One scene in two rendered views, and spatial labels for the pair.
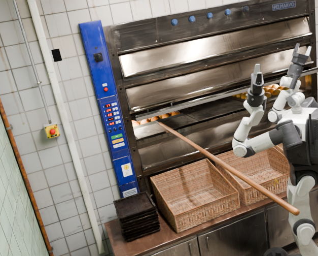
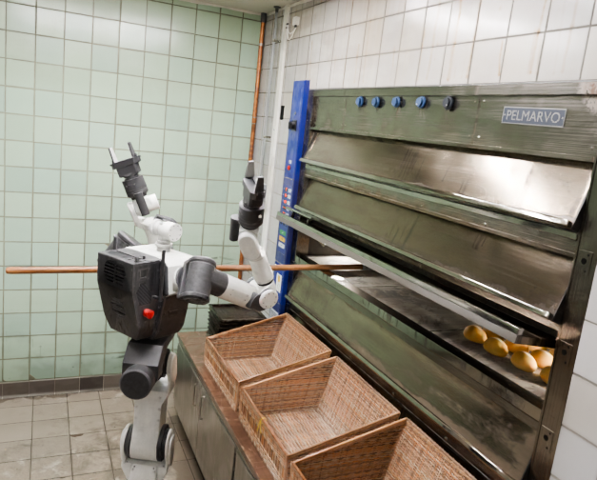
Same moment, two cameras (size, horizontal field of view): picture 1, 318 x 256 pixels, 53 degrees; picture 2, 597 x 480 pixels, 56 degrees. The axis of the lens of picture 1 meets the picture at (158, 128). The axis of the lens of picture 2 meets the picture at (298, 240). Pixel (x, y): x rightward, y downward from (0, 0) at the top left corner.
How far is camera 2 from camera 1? 354 cm
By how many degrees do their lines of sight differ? 79
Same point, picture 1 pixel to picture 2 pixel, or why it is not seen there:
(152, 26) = (343, 101)
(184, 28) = (368, 116)
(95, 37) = (297, 100)
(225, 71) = (392, 220)
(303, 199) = not seen: hidden behind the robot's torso
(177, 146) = (320, 298)
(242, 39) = (427, 168)
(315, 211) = not seen: outside the picture
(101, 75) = (290, 150)
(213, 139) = (348, 330)
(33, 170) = not seen: hidden behind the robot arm
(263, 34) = (466, 174)
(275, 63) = (469, 256)
